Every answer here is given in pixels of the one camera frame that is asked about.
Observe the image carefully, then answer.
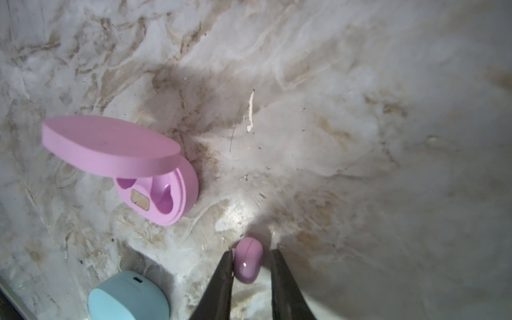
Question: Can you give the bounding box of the pink earbud charging case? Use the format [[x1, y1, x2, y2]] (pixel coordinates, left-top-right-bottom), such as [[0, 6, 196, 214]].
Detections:
[[41, 115, 199, 226]]

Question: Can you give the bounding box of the blue earbud charging case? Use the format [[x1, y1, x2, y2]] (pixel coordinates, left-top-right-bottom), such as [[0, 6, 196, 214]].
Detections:
[[88, 271, 170, 320]]

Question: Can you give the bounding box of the pink earbud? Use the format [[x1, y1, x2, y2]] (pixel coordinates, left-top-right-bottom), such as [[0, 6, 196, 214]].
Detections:
[[233, 237, 263, 284]]

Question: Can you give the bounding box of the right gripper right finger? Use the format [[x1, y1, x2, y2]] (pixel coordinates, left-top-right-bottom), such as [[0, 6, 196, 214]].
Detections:
[[270, 249, 316, 320]]

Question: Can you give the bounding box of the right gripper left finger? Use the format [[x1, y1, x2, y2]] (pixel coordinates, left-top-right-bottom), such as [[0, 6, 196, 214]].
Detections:
[[189, 250, 234, 320]]

